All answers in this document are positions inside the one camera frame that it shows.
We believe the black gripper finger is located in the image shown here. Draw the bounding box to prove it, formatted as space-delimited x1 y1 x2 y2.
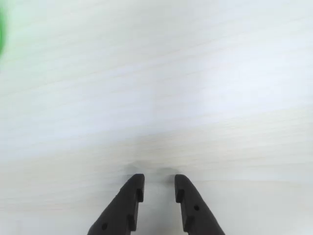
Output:
174 174 226 235
87 173 145 235

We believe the green rubber duck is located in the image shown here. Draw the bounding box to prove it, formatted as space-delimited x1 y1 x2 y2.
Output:
0 4 8 58

